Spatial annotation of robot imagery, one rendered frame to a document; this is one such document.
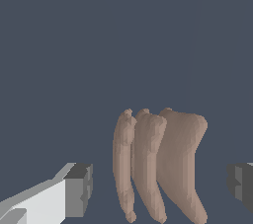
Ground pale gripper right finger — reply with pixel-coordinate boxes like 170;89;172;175
225;162;253;215

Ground tan ridged curved object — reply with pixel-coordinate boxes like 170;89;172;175
112;107;209;224

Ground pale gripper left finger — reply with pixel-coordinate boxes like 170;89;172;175
0;162;94;224

